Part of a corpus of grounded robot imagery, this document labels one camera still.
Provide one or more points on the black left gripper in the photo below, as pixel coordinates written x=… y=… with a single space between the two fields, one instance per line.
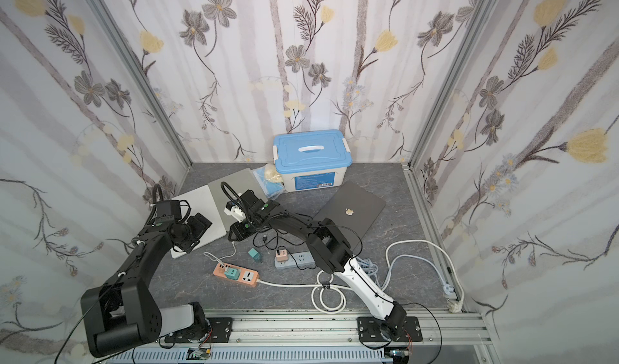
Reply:
x=200 y=224

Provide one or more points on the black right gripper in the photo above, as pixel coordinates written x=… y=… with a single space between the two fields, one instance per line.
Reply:
x=243 y=226

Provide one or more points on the white wall plug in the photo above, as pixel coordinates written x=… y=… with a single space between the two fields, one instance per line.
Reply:
x=455 y=306

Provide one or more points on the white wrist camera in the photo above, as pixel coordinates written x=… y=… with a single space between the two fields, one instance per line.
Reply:
x=235 y=212

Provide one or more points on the pink charger plug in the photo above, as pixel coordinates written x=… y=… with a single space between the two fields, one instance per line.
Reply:
x=282 y=255

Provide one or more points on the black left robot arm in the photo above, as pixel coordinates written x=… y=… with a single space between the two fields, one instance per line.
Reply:
x=122 y=313

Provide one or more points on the dark grey laptop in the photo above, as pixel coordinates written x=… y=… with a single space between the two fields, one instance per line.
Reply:
x=353 y=209

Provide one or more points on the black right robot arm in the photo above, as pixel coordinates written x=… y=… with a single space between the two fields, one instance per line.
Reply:
x=327 y=244

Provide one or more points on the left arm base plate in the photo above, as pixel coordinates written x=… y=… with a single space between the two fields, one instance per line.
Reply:
x=213 y=330

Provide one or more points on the blue lid storage box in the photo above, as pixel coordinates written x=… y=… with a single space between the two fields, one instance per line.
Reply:
x=311 y=160

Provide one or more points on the aluminium mounting rail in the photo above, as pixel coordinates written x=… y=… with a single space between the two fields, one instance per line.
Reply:
x=310 y=337

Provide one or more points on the grey power strip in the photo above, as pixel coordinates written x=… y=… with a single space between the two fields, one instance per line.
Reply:
x=301 y=261

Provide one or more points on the grey silver laptop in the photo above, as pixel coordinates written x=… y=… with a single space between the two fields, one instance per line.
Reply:
x=241 y=182

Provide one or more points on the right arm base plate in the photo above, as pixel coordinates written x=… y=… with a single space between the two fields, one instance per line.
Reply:
x=370 y=330

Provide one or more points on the orange power strip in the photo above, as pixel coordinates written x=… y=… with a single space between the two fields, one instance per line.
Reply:
x=248 y=277

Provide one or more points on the teal charger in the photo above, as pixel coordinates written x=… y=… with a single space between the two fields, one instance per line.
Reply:
x=232 y=273
x=255 y=255

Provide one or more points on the blue face mask pack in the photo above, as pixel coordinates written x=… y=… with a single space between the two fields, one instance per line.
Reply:
x=271 y=190

